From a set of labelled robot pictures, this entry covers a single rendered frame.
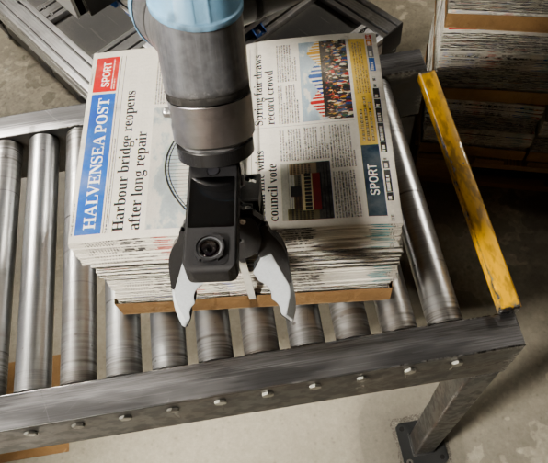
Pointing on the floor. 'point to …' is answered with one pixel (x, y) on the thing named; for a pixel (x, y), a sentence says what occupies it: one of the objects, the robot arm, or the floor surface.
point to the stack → (477, 50)
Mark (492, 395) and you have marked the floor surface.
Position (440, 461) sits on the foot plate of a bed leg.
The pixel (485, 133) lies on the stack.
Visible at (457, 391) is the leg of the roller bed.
